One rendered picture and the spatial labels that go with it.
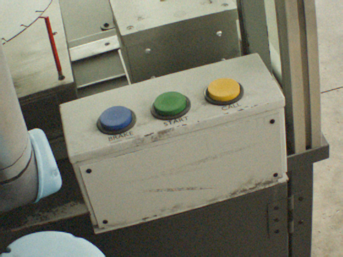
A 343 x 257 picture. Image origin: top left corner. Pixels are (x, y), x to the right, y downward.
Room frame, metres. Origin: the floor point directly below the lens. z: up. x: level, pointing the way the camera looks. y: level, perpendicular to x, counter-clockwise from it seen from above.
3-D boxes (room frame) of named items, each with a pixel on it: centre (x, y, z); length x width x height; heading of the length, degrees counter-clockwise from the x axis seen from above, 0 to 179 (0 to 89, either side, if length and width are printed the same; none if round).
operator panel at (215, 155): (0.75, 0.01, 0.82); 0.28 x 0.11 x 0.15; 97
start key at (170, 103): (0.73, 0.00, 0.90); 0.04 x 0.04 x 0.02
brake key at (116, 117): (0.72, 0.07, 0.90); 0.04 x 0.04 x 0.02
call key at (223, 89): (0.74, -0.07, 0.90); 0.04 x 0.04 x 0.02
